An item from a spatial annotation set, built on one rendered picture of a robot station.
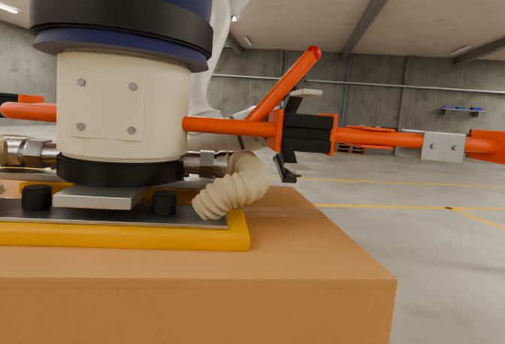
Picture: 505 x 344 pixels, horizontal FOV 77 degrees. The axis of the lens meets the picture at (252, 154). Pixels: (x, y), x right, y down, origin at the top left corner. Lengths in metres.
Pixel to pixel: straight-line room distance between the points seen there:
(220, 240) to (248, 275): 0.06
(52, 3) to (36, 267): 0.26
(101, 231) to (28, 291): 0.08
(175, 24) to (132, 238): 0.24
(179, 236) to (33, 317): 0.14
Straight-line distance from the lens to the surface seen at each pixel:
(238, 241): 0.35
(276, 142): 0.44
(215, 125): 0.44
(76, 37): 0.40
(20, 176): 0.53
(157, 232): 0.36
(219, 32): 0.90
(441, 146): 0.56
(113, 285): 0.32
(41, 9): 0.44
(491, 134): 0.63
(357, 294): 0.35
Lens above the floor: 1.09
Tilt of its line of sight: 7 degrees down
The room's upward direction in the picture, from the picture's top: 5 degrees clockwise
